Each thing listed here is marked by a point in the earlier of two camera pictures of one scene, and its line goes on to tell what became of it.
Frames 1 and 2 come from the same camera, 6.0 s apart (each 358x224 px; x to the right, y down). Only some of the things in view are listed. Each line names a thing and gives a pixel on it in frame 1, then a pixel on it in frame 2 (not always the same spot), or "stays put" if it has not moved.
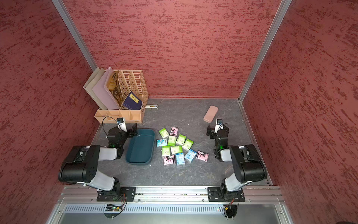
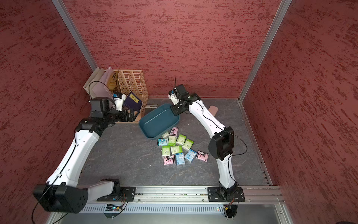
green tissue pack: x=175 y=150 stays put
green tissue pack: x=172 y=140 stays put
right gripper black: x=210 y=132 -> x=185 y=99
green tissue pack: x=188 y=144 stays put
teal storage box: x=139 y=150 -> x=157 y=121
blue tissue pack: x=190 y=155 stays put
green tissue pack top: x=164 y=133 stays put
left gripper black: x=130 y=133 -> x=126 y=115
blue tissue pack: x=161 y=142 stays put
